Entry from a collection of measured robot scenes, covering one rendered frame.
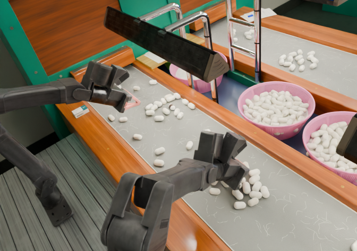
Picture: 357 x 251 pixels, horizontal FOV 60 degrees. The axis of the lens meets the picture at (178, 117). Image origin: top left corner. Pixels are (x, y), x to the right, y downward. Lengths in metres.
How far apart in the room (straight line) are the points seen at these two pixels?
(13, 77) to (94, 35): 0.89
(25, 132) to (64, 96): 1.48
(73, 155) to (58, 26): 0.54
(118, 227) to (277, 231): 0.46
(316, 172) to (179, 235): 0.42
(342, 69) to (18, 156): 1.22
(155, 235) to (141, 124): 0.74
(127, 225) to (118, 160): 0.55
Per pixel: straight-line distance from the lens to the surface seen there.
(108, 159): 1.07
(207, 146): 0.75
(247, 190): 0.90
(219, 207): 0.89
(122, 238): 0.52
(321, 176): 0.94
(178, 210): 0.87
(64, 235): 1.08
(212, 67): 0.79
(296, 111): 1.20
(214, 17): 1.76
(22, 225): 1.18
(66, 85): 0.95
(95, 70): 0.98
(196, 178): 0.66
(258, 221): 0.87
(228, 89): 1.40
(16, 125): 2.37
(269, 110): 1.17
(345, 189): 0.93
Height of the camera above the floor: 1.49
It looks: 39 degrees down
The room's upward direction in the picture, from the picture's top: 13 degrees counter-clockwise
